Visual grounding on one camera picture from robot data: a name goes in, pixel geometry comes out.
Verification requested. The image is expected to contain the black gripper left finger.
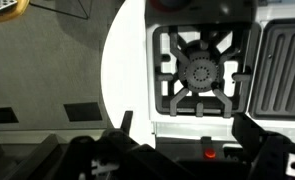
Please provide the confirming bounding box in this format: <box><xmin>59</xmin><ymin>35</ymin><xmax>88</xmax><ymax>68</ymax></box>
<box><xmin>96</xmin><ymin>110</ymin><xmax>195</xmax><ymax>180</ymax></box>

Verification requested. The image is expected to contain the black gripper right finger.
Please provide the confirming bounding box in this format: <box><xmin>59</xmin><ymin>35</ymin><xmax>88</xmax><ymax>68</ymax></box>
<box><xmin>232</xmin><ymin>113</ymin><xmax>295</xmax><ymax>180</ymax></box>

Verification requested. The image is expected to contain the orange round stove button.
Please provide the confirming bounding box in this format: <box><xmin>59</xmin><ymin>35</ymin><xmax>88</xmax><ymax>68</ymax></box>
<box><xmin>203</xmin><ymin>148</ymin><xmax>217</xmax><ymax>160</ymax></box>

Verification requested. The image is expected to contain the grey toy stove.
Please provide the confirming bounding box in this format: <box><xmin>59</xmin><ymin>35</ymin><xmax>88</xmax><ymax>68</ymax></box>
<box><xmin>145</xmin><ymin>0</ymin><xmax>295</xmax><ymax>180</ymax></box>

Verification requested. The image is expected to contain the black ribbed griddle plate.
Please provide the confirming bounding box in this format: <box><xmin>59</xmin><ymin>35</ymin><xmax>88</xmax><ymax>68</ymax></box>
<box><xmin>248</xmin><ymin>18</ymin><xmax>295</xmax><ymax>121</ymax></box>

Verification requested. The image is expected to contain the black burner grate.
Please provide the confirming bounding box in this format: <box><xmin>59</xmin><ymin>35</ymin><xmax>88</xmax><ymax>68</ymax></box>
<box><xmin>152</xmin><ymin>23</ymin><xmax>262</xmax><ymax>118</ymax></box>

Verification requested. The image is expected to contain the yellow chair with wire legs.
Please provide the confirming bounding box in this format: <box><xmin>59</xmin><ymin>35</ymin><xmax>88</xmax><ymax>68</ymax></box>
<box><xmin>0</xmin><ymin>0</ymin><xmax>94</xmax><ymax>25</ymax></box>

